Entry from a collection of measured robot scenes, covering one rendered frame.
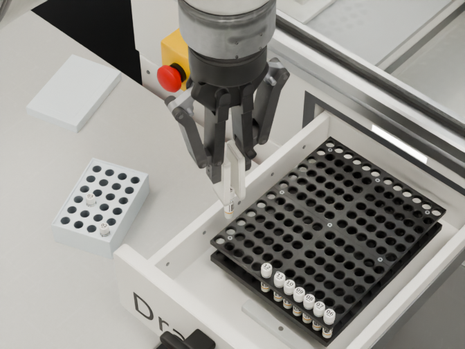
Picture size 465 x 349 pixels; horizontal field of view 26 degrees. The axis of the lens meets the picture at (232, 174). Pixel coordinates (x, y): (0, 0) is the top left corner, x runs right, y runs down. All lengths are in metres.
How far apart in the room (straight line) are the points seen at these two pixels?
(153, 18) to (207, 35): 0.57
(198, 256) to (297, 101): 0.25
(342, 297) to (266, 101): 0.24
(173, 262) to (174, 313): 0.09
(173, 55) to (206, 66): 0.45
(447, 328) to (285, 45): 0.45
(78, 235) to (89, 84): 0.29
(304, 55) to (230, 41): 0.36
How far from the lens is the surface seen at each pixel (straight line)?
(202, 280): 1.21
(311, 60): 1.25
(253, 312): 1.17
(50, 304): 1.30
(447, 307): 1.38
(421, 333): 1.47
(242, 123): 1.02
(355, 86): 1.22
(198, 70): 0.94
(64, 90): 1.52
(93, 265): 1.33
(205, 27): 0.89
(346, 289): 1.13
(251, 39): 0.90
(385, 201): 1.22
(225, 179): 1.07
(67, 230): 1.32
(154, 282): 1.10
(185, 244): 1.18
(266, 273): 1.13
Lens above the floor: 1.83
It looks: 49 degrees down
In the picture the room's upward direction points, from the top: straight up
